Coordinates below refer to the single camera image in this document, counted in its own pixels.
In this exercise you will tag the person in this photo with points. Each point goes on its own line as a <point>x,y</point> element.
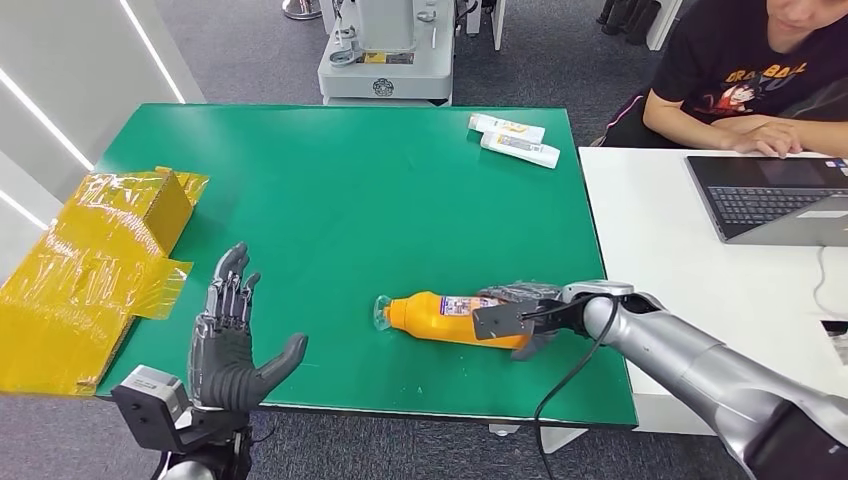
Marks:
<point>729,60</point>

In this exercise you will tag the dark grey laptop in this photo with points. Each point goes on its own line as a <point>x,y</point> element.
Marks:
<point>748,199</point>

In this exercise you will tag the black bordered device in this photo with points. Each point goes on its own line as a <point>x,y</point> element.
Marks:
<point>838,341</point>

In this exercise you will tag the chrome stand base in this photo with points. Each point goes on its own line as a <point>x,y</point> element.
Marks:
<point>299,8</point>

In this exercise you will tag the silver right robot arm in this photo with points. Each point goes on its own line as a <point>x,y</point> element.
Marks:
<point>696,364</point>

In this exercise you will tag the yellow tape-wrapped cardboard box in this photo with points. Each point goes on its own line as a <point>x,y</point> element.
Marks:
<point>86,285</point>

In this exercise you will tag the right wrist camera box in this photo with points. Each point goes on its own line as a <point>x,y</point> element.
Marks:
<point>500,321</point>

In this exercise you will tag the white cabinet panel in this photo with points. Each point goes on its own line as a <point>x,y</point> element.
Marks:
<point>487,20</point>

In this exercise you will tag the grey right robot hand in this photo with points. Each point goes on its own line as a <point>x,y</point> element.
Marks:
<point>523,291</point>

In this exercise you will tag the grey machine base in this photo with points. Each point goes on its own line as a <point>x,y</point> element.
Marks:
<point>384,73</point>

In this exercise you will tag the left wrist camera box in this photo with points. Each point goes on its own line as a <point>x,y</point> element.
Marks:
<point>152,404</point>

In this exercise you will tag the person's right hand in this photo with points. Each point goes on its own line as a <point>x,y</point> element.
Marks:
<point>768,140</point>

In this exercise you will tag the white table foot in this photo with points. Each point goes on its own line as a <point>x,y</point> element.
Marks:
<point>503,430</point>

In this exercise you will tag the orange bottle with clear cap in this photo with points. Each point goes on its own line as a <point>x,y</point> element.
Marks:
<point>424,318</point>

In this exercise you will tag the person's right forearm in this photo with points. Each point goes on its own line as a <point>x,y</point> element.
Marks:
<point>682,122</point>

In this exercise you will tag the person's left forearm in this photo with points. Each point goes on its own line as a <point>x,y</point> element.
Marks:
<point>828,136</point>

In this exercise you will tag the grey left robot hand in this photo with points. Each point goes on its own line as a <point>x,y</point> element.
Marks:
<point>222,364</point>

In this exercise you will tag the white tube with yellow print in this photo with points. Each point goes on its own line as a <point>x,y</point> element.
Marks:
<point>507,127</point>
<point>523,150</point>

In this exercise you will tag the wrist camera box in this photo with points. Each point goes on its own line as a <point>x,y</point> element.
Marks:
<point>500,321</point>
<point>152,404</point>

